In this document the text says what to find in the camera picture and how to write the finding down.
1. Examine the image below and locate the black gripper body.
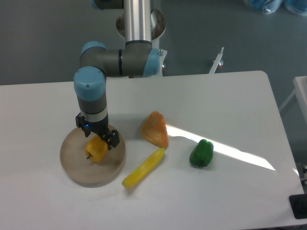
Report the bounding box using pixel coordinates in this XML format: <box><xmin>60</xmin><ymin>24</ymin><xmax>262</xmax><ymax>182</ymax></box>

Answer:
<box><xmin>75</xmin><ymin>113</ymin><xmax>109</xmax><ymax>137</ymax></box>

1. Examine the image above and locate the yellow toy bell pepper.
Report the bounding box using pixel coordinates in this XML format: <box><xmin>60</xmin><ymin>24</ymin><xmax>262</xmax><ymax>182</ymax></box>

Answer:
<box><xmin>85</xmin><ymin>135</ymin><xmax>108</xmax><ymax>163</ymax></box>

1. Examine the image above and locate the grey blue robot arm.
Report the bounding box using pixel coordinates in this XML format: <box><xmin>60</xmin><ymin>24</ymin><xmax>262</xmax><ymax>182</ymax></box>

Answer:
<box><xmin>73</xmin><ymin>0</ymin><xmax>160</xmax><ymax>150</ymax></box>

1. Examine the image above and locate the beige round plate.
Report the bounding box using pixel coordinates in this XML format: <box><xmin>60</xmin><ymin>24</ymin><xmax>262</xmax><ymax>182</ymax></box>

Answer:
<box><xmin>60</xmin><ymin>128</ymin><xmax>126</xmax><ymax>187</ymax></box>

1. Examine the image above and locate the green toy bell pepper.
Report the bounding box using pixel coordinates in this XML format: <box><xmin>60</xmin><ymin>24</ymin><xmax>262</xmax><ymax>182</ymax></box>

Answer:
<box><xmin>189</xmin><ymin>139</ymin><xmax>214</xmax><ymax>168</ymax></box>

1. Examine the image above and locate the orange toy sandwich wedge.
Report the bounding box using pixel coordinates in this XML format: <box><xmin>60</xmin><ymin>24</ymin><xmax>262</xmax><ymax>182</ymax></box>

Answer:
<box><xmin>141</xmin><ymin>111</ymin><xmax>168</xmax><ymax>149</ymax></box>

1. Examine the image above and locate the yellow toy corn cob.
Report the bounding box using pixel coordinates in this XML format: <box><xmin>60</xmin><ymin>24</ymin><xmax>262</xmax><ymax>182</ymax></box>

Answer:
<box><xmin>122</xmin><ymin>148</ymin><xmax>165</xmax><ymax>189</ymax></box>

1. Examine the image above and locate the white side table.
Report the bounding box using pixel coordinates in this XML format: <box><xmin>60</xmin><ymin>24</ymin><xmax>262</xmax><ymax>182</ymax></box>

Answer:
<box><xmin>278</xmin><ymin>76</ymin><xmax>307</xmax><ymax>121</ymax></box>

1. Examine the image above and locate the black device at table edge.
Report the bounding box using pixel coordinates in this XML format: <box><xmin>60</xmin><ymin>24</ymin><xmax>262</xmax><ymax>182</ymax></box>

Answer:
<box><xmin>289</xmin><ymin>194</ymin><xmax>307</xmax><ymax>219</ymax></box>

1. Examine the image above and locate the blue plastic bag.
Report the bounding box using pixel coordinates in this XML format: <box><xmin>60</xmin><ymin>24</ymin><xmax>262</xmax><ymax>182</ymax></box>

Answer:
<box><xmin>242</xmin><ymin>0</ymin><xmax>283</xmax><ymax>15</ymax></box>
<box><xmin>283</xmin><ymin>0</ymin><xmax>307</xmax><ymax>16</ymax></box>

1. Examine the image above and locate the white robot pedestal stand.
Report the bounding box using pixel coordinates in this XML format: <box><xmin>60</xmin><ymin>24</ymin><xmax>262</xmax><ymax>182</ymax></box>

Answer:
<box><xmin>116</xmin><ymin>8</ymin><xmax>226</xmax><ymax>79</ymax></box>

